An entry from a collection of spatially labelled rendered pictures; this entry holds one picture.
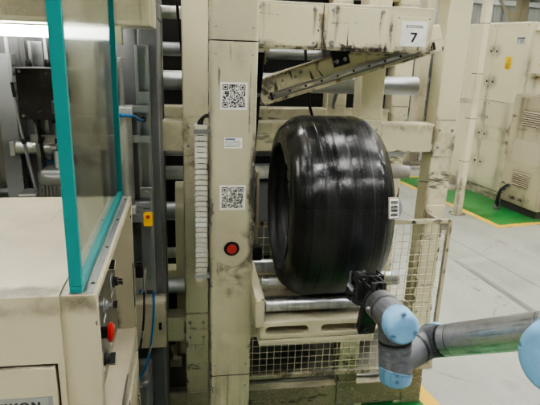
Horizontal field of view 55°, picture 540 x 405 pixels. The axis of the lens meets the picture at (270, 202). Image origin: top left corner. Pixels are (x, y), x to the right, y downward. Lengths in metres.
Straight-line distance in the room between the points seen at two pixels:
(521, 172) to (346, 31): 4.61
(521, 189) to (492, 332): 5.04
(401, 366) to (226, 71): 0.86
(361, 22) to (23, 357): 1.37
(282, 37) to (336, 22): 0.18
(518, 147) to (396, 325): 5.16
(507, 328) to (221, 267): 0.81
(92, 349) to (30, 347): 0.09
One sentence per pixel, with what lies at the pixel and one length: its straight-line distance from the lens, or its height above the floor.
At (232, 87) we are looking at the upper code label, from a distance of 1.45.
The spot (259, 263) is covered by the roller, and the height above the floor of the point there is 0.92.
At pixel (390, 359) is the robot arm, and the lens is 1.23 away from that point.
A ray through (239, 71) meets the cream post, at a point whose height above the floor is 1.57.
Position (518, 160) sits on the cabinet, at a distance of 6.22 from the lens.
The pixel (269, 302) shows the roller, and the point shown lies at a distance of 1.57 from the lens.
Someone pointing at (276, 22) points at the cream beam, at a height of 1.72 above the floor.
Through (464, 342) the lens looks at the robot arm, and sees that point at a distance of 1.25.
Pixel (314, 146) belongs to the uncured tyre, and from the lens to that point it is 1.42.
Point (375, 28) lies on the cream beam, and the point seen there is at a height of 1.71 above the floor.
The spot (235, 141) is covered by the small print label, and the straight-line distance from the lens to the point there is 1.47.
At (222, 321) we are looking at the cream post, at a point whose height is 0.82.
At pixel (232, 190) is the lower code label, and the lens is 1.50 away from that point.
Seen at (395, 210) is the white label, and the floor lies 1.23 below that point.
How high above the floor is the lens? 1.64
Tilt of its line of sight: 17 degrees down
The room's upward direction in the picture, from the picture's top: 2 degrees clockwise
